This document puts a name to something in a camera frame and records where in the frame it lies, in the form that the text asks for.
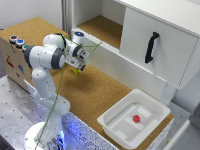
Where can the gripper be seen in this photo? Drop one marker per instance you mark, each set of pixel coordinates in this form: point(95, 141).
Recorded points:
point(80, 58)

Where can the yellow block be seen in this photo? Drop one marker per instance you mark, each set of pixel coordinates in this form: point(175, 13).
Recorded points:
point(76, 70)

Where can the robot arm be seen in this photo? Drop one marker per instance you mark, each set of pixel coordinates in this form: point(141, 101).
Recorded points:
point(42, 78)

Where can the pink block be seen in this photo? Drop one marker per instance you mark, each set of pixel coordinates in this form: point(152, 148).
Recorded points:
point(136, 118)

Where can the white cabinet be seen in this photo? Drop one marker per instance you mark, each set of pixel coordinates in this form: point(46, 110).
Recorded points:
point(110, 30)

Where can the green button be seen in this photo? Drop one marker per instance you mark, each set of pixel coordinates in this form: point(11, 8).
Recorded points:
point(25, 47)

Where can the blue button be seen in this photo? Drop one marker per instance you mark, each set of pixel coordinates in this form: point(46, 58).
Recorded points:
point(20, 42)

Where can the red button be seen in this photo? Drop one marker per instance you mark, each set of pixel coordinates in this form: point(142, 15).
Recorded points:
point(13, 38)

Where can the white sliding door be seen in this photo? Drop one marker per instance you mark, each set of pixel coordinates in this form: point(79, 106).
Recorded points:
point(156, 50)

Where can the white plastic box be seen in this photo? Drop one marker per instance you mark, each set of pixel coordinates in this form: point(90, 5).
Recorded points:
point(133, 118)

